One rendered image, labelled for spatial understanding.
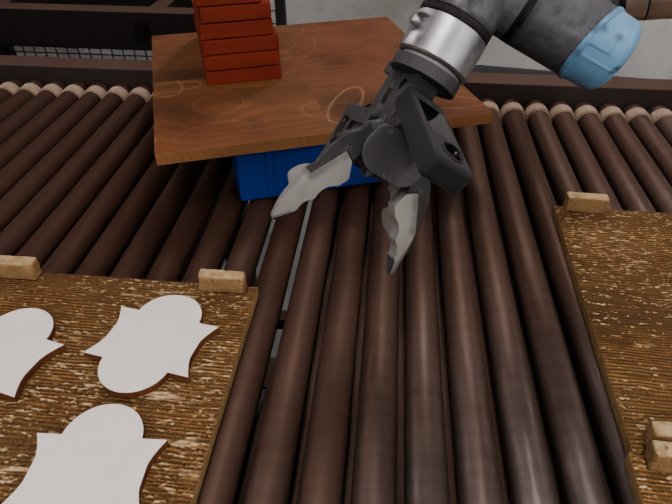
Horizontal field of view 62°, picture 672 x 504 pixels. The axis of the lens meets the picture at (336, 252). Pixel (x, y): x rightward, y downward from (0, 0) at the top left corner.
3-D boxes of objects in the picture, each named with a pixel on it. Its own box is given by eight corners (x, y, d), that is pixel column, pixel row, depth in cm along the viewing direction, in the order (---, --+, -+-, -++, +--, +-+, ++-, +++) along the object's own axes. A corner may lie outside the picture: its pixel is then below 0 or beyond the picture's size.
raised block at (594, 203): (602, 208, 83) (607, 192, 81) (605, 215, 81) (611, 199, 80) (561, 205, 83) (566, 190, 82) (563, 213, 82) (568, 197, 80)
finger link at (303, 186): (260, 205, 57) (338, 164, 58) (276, 223, 51) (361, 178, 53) (247, 178, 55) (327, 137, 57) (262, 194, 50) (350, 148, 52)
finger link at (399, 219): (393, 252, 65) (391, 175, 61) (418, 271, 60) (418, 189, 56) (369, 258, 64) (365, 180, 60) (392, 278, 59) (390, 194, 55)
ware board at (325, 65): (386, 24, 123) (387, 16, 122) (491, 123, 85) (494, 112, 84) (153, 44, 113) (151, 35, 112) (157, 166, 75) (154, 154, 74)
